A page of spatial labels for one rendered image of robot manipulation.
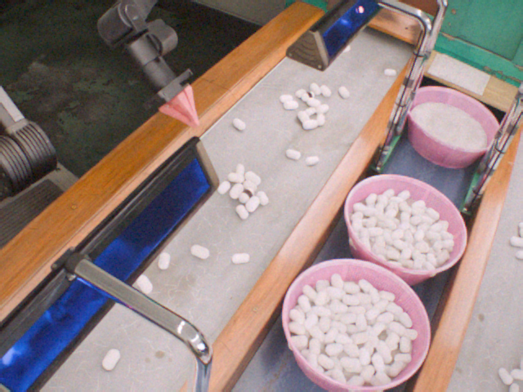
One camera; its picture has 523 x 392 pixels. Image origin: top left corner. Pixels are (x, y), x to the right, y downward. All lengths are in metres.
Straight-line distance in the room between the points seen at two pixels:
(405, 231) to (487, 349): 0.30
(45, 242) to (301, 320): 0.48
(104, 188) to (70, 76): 1.70
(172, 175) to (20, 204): 0.90
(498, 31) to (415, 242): 0.78
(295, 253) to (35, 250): 0.48
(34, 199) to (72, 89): 1.24
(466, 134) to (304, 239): 0.64
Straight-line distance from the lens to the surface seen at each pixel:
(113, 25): 1.09
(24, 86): 2.77
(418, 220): 1.23
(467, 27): 1.76
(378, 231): 1.17
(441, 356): 1.02
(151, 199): 0.65
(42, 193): 1.55
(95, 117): 2.53
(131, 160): 1.19
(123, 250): 0.63
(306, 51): 1.01
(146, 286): 0.99
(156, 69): 1.09
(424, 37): 1.16
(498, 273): 1.23
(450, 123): 1.56
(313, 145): 1.32
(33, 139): 1.23
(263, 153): 1.27
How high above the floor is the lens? 1.58
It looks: 46 degrees down
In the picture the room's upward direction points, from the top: 11 degrees clockwise
